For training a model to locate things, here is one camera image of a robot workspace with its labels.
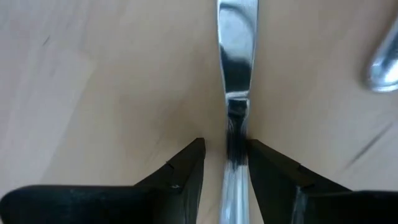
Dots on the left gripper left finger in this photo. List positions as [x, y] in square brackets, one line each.
[93, 205]

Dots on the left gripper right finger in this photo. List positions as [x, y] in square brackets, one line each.
[326, 208]

